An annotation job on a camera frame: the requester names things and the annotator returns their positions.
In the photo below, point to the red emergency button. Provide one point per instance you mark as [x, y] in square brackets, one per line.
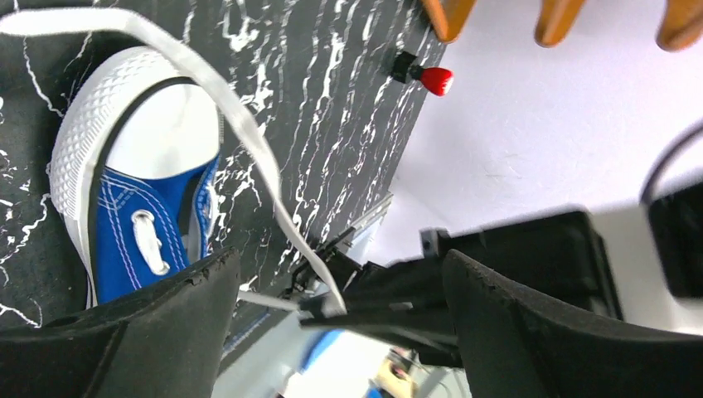
[406, 69]

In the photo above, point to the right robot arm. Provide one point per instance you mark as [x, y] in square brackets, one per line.
[640, 263]

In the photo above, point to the wooden shelf rack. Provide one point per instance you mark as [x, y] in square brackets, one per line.
[680, 28]

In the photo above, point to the blue canvas sneaker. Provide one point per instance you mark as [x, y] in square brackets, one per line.
[132, 173]

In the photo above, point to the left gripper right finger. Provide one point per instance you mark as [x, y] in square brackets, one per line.
[515, 341]

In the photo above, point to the white shoelace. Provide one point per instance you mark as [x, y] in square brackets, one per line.
[236, 117]

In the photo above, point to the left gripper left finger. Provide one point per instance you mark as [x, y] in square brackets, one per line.
[165, 340]

